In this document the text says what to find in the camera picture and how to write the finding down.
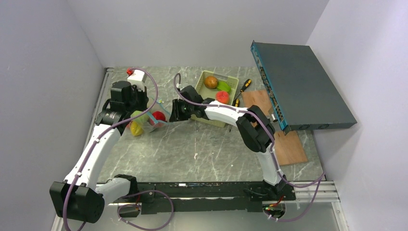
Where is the yellow green starfruit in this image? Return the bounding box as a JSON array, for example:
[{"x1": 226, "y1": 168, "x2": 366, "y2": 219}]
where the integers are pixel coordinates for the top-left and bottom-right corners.
[{"x1": 128, "y1": 122, "x2": 144, "y2": 137}]

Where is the brown kiwi fruit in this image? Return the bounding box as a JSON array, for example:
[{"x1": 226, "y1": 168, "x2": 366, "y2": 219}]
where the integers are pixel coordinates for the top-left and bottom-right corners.
[{"x1": 204, "y1": 76, "x2": 218, "y2": 89}]

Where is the clear zip top bag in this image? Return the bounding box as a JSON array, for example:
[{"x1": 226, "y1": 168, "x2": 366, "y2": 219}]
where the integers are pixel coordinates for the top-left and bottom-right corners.
[{"x1": 126, "y1": 98, "x2": 170, "y2": 137}]

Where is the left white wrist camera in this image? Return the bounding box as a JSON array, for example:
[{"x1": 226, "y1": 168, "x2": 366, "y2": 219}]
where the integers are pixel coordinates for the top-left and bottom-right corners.
[{"x1": 126, "y1": 68, "x2": 147, "y2": 92}]

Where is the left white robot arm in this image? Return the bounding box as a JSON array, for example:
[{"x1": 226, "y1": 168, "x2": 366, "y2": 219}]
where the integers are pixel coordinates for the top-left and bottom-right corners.
[{"x1": 50, "y1": 80, "x2": 149, "y2": 223}]

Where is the dark blue network switch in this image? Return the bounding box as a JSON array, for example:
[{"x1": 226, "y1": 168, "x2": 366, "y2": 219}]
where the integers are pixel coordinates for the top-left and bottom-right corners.
[{"x1": 251, "y1": 41, "x2": 357, "y2": 134}]

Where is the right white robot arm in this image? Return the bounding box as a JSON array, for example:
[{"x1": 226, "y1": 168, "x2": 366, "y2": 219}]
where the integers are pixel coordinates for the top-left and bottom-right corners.
[{"x1": 169, "y1": 84, "x2": 286, "y2": 200}]

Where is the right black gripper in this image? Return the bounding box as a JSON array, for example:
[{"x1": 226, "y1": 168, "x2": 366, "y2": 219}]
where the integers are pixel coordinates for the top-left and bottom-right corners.
[{"x1": 169, "y1": 99, "x2": 194, "y2": 122}]

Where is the red apple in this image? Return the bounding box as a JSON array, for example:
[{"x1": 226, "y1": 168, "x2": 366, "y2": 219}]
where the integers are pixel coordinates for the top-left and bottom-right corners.
[{"x1": 149, "y1": 111, "x2": 166, "y2": 128}]

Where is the brown wooden board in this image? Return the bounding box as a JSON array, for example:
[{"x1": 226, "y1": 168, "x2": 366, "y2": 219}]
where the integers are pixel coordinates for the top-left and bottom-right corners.
[{"x1": 242, "y1": 90, "x2": 308, "y2": 166}]

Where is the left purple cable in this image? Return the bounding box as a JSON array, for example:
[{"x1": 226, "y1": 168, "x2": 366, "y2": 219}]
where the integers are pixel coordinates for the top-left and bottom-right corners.
[{"x1": 62, "y1": 67, "x2": 174, "y2": 231}]

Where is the small metal block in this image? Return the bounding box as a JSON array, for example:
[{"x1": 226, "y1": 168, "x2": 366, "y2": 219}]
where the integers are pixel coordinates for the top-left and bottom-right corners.
[{"x1": 268, "y1": 107, "x2": 281, "y2": 131}]

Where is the orange black screwdriver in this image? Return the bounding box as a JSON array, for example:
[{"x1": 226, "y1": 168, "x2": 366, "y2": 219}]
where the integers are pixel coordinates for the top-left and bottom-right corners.
[{"x1": 235, "y1": 78, "x2": 252, "y2": 98}]

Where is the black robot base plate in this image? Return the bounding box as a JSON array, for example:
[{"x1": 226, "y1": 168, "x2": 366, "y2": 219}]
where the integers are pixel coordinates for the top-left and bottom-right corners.
[{"x1": 115, "y1": 181, "x2": 296, "y2": 215}]

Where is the pink orange peach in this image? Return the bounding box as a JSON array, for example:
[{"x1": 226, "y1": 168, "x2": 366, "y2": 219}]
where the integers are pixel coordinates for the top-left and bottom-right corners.
[{"x1": 215, "y1": 90, "x2": 230, "y2": 104}]

